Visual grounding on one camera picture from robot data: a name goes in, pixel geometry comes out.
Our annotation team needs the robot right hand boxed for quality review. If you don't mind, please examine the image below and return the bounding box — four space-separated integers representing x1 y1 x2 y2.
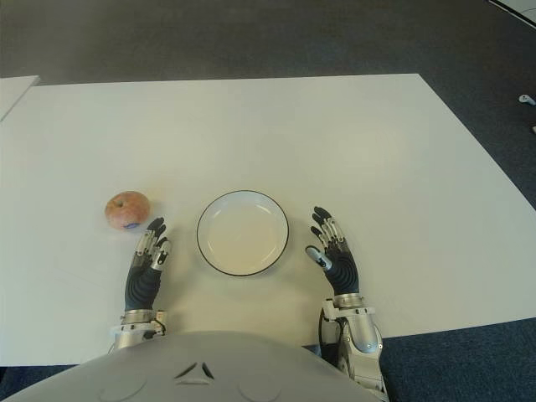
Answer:
305 204 363 299

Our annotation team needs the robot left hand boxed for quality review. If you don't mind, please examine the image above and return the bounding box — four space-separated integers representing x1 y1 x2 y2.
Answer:
124 216 173 312

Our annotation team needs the red yellow apple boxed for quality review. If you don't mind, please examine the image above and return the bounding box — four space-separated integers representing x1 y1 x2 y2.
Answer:
104 190 152 231

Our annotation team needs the white plate black rim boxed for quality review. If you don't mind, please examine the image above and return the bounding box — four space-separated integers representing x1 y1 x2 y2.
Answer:
196 190 291 278

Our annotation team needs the grey robot torso shell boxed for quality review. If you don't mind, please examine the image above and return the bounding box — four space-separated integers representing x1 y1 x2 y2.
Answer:
0 330 380 402

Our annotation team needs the adjacent white table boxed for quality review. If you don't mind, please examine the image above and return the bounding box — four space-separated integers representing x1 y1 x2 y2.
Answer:
0 75 41 123

